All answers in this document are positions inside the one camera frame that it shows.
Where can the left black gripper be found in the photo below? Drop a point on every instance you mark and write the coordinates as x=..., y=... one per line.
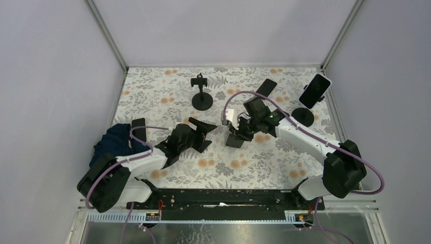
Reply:
x=192, y=136

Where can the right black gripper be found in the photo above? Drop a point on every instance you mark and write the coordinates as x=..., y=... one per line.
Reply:
x=238, y=132

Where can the small black phone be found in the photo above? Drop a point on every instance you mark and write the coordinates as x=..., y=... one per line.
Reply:
x=139, y=130

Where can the black round-base phone stand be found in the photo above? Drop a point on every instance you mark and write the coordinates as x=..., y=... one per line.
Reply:
x=304, y=115

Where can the lilac-cased phone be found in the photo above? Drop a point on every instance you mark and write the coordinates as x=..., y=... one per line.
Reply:
x=315, y=90

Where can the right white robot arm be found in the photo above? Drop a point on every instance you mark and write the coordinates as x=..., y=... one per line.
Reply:
x=342, y=168

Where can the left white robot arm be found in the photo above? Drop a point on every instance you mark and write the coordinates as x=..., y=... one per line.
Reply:
x=112, y=180

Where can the floral table mat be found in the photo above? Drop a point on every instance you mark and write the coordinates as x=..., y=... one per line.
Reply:
x=163, y=96

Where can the dark blue cloth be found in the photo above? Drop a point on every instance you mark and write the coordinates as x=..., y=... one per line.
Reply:
x=117, y=142

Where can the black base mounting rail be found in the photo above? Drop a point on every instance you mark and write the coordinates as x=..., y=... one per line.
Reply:
x=225, y=204

